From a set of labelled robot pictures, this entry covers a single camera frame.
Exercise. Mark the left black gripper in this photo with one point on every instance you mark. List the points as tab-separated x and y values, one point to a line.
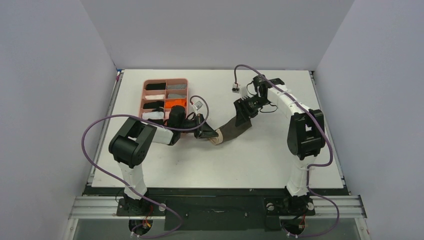
205	131

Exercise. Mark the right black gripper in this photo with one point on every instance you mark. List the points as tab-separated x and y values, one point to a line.
243	108

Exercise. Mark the olive underwear beige waistband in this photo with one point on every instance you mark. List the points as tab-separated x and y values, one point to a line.
231	130

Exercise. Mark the pink divided organizer tray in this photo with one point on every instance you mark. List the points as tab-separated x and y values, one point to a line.
167	112

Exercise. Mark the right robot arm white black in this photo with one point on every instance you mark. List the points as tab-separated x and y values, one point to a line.
304	137

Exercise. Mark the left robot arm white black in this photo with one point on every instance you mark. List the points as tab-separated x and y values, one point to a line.
131	144

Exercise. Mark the orange rolled underwear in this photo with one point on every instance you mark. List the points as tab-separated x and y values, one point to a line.
170	103

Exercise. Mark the white rolled underwear lower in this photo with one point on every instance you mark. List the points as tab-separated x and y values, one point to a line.
154	115

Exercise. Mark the white rolled underwear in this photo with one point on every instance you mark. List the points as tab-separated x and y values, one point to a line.
154	97
154	115

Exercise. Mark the grey striped rolled underwear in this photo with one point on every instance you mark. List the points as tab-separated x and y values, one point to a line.
180	86

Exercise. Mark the black rolled underwear middle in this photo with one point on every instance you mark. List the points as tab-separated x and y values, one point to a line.
153	105

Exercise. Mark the black rolled underwear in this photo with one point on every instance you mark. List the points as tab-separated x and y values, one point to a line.
153	105
155	86

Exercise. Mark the white rolled underwear upper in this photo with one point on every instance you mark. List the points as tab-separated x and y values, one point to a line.
154	97

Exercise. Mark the black rolled underwear top left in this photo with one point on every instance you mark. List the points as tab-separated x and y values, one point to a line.
155	86

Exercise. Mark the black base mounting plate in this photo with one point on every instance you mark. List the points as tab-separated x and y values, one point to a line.
218	209

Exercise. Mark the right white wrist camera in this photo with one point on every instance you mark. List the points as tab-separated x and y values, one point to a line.
241	90

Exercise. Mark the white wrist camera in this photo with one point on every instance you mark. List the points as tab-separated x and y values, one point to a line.
196	106
241	90

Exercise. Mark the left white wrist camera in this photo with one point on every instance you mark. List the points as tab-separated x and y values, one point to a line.
196	106

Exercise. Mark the aluminium frame rail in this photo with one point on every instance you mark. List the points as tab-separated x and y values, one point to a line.
105	207

